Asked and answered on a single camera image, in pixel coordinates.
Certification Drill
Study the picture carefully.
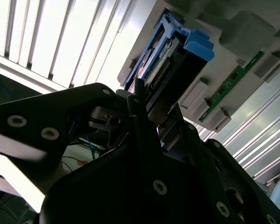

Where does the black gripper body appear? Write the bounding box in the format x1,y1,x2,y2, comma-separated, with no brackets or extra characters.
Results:
38,144,280,224

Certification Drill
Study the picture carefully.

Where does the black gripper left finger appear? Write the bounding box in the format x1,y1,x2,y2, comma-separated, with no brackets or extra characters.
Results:
0,78,165,190

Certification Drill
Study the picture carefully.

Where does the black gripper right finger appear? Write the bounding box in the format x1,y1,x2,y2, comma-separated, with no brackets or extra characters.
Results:
167,102,256,187

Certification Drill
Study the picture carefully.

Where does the hard disk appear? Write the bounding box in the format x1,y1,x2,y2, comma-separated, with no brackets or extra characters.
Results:
123,11,216,122

